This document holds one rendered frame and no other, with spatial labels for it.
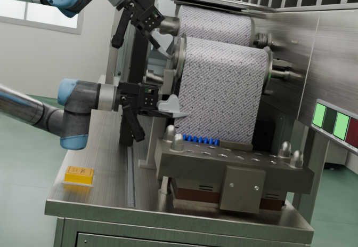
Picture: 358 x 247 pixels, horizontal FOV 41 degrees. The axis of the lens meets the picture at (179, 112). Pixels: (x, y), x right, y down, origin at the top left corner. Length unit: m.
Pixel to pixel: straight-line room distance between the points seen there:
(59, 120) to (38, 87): 5.71
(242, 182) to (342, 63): 0.37
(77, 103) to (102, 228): 0.35
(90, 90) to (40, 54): 5.71
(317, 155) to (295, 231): 0.45
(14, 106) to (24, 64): 5.73
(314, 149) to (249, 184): 0.47
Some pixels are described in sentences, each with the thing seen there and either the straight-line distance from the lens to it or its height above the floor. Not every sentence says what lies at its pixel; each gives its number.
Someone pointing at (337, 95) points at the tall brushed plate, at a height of 1.24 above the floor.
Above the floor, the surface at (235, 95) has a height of 1.17.
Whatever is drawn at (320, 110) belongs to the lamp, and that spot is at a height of 1.20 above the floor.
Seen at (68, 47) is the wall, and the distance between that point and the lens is 6.94.
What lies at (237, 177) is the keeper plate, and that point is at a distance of 1.19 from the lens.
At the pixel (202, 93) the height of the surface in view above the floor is 1.16.
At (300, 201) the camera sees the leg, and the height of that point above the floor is 0.84.
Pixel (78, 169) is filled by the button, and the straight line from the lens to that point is 1.30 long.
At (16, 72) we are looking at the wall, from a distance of 7.09.
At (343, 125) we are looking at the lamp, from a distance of 1.08.
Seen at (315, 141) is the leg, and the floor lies 1.05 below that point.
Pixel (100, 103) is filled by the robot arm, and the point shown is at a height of 1.10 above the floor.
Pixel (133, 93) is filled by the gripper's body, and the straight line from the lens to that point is 1.32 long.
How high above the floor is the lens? 1.33
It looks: 10 degrees down
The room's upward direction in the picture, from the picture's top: 10 degrees clockwise
